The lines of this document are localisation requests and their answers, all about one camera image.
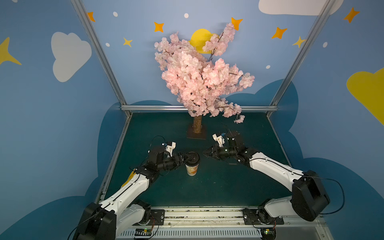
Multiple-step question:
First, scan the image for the printed paper milk tea cup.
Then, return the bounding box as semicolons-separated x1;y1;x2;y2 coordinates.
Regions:
186;164;199;176

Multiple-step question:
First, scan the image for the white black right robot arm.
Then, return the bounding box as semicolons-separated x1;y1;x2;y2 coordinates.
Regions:
204;132;331;225

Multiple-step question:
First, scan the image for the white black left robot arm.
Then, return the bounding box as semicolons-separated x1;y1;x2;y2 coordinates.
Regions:
68;143;187;240

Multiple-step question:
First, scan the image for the pink cherry blossom tree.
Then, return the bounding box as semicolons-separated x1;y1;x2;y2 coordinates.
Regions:
154;23;255;124

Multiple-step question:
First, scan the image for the left small circuit board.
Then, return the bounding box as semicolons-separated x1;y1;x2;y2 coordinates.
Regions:
133;228;154;240

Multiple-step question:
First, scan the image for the small circuit board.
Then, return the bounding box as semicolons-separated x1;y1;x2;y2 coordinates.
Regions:
260;229;277;240
133;228;154;240

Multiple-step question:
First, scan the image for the right small circuit board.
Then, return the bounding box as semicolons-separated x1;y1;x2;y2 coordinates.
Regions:
260;229;277;240

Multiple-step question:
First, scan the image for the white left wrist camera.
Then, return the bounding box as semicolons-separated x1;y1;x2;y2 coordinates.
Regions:
165;142;176;157

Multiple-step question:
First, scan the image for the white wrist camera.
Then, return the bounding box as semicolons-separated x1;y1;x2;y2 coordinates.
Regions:
212;134;225;148
165;142;176;157

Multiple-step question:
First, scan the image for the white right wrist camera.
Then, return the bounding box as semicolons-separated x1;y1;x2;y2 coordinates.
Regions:
212;134;225;148

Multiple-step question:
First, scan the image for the dark tree base plate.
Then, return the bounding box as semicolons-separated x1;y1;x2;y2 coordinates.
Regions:
187;125;207;140

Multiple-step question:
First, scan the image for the aluminium right side rail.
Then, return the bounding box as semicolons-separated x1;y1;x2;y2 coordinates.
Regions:
267;117;291;165

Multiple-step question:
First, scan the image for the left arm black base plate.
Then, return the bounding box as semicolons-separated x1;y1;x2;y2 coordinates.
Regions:
134;209;165;226

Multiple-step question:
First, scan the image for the aluminium left side rail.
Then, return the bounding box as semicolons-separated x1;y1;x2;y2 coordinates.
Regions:
94;115;132;204

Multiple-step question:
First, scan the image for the aluminium back frame rail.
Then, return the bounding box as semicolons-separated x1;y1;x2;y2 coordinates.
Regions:
121;105;278;112

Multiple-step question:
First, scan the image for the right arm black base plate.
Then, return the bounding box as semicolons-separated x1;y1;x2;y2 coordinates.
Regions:
242;208;284;226

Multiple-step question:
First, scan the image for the aluminium front mounting rail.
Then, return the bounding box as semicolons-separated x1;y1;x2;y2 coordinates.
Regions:
117;207;334;240

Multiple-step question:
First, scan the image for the aluminium left corner post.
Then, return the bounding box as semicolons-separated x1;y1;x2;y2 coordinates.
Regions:
71;0;127;106

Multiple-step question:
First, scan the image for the aluminium corner post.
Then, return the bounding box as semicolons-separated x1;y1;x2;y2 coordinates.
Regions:
71;0;127;106
266;0;337;119

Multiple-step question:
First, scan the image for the aluminium right corner post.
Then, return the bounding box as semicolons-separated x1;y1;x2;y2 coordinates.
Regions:
266;0;337;119

